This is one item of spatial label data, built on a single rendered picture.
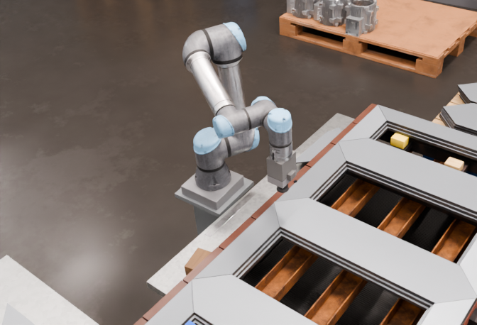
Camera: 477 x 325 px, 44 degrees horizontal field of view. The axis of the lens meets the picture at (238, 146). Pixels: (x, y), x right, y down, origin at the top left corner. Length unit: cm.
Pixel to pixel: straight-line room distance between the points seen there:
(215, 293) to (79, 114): 280
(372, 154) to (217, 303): 92
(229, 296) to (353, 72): 304
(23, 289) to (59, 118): 282
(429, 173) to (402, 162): 11
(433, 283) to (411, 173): 53
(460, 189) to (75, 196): 230
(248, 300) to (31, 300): 62
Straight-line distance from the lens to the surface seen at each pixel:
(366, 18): 482
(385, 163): 235
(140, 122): 423
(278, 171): 195
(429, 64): 461
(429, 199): 225
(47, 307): 171
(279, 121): 184
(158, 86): 462
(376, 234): 205
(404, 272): 195
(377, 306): 224
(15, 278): 182
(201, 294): 188
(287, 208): 213
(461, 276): 198
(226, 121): 189
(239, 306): 184
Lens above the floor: 229
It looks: 36 degrees down
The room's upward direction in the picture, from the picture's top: 5 degrees counter-clockwise
